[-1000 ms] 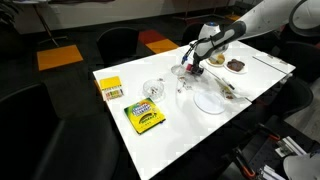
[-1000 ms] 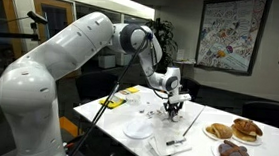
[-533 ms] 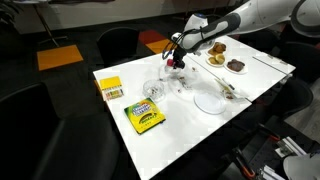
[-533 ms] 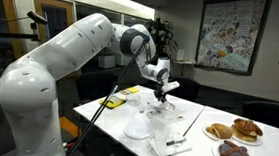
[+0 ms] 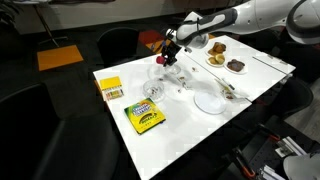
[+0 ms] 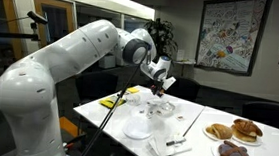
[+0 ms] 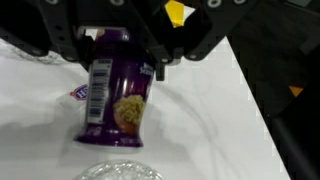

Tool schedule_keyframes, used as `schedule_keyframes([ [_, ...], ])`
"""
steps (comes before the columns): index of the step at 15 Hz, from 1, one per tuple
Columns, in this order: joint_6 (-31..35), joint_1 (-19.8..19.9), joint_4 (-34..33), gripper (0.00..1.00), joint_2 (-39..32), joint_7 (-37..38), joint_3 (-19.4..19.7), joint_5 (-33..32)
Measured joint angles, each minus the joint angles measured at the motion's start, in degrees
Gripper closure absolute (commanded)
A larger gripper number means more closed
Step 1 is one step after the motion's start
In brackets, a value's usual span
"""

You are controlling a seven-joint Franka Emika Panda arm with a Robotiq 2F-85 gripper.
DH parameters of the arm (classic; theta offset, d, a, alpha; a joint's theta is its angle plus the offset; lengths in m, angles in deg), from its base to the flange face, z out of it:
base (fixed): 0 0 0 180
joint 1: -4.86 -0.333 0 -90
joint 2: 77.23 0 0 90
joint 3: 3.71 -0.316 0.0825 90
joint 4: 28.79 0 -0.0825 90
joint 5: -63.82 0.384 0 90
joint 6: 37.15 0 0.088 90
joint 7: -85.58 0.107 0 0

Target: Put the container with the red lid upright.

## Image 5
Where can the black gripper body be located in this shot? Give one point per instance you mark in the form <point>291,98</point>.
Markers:
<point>171,48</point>

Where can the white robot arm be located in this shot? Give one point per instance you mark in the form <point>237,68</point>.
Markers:
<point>253,16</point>

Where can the small clear glass bowl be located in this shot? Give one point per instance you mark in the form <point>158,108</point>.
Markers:
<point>175,70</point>

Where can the orange print condiment packet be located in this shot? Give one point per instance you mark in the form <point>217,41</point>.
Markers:
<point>182,78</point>

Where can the white packet with dark logo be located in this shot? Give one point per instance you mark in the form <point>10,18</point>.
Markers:
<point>161,80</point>

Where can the plain white condiment packet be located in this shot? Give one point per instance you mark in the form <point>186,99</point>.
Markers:
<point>186,87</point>

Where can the white packet with purple dot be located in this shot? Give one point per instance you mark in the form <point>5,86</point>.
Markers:
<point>180,90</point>

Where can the white packet in bowl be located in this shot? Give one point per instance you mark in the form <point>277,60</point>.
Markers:
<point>153,90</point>

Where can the large cut glass bowl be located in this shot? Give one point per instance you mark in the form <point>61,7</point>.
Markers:
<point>153,91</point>

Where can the clear plate under muffin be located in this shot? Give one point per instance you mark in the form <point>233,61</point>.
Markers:
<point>208,53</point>

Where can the golden bread roll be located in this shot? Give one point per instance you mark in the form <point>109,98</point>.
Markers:
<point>220,58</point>
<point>212,60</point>

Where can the brown muffin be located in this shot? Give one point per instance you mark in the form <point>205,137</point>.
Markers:
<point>219,47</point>

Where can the black office chair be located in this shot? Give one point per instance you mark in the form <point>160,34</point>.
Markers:
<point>118,43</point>
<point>300,60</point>
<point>23,133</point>
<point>83,150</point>
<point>263,43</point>
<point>293,96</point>

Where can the large white plate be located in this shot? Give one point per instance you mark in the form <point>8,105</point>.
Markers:
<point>210,103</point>

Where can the clear plate under brown pastry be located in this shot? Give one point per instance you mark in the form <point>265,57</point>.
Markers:
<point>230,71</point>

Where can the yellow marker box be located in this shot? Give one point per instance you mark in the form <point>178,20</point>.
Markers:
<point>111,87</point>

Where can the green yellow crayon box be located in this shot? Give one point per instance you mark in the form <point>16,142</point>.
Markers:
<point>145,116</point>

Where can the dark brown pastry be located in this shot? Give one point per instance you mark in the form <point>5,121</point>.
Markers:
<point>236,65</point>

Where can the brown sauce packet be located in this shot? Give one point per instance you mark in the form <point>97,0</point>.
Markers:
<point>229,97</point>

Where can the black tool cart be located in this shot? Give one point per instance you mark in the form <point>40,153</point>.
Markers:
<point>263,153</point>

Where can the silver metal bars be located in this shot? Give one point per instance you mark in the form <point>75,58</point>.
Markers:
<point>290,146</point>

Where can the white rounded machine cover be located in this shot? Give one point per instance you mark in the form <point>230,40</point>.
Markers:
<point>300,166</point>

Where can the dark green plant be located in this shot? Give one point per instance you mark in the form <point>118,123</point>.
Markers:
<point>6,13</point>

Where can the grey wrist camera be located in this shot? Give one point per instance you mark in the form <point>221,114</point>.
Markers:
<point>170,33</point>

